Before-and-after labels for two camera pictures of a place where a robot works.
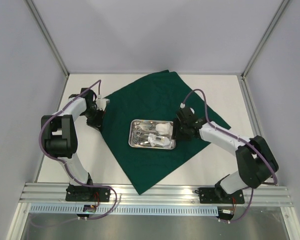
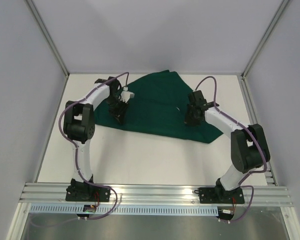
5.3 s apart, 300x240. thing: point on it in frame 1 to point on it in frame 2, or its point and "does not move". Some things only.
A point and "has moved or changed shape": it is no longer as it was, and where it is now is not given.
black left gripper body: (94, 116) to (117, 106)
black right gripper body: (178, 130) to (193, 115)
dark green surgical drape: (156, 97) has moved or changed shape
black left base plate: (85, 193) does not move
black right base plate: (213, 195) does not move
